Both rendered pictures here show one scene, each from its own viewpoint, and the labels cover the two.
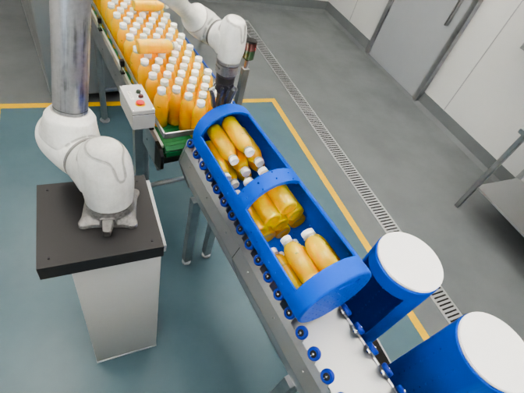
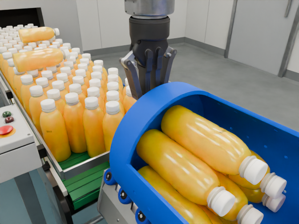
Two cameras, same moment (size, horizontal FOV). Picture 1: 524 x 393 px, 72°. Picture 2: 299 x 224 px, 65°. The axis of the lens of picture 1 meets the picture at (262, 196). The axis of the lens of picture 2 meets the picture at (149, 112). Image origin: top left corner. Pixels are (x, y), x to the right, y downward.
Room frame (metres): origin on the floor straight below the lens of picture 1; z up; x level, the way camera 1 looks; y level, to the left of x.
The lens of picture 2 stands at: (0.82, 0.24, 1.43)
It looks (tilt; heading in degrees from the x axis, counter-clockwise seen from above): 30 degrees down; 6
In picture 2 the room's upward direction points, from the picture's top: straight up
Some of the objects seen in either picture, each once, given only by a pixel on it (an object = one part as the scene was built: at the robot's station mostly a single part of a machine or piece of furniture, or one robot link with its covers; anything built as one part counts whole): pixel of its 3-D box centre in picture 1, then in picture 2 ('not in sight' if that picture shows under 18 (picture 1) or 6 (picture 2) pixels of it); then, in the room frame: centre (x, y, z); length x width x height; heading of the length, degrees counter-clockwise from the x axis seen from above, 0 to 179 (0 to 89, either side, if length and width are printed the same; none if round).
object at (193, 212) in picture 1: (190, 233); not in sight; (1.24, 0.33, 0.31); 0.06 x 0.06 x 0.63; 44
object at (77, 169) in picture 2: (204, 129); (127, 146); (1.39, 0.38, 0.96); 0.40 x 0.01 x 0.03; 134
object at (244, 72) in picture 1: (228, 143); not in sight; (1.86, 0.33, 0.55); 0.04 x 0.04 x 1.10; 44
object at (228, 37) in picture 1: (229, 37); not in sight; (1.28, 0.31, 1.50); 0.13 x 0.11 x 0.16; 63
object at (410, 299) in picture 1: (362, 308); not in sight; (0.97, -0.64, 0.59); 0.28 x 0.28 x 0.88
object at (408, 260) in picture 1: (409, 260); not in sight; (0.97, -0.64, 1.03); 0.28 x 0.28 x 0.01
